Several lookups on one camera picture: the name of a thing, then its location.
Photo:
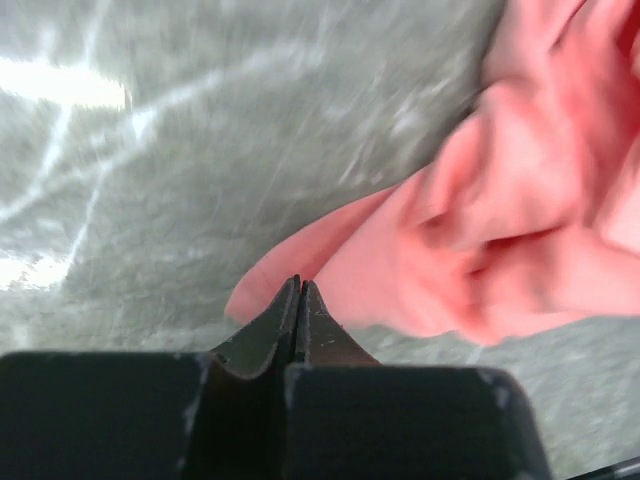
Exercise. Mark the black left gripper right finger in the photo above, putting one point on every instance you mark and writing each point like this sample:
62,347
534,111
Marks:
354,418

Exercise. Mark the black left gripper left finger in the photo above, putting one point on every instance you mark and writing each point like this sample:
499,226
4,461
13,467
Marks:
151,415

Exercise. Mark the pink t shirt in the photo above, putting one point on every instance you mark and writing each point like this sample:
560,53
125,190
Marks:
528,218

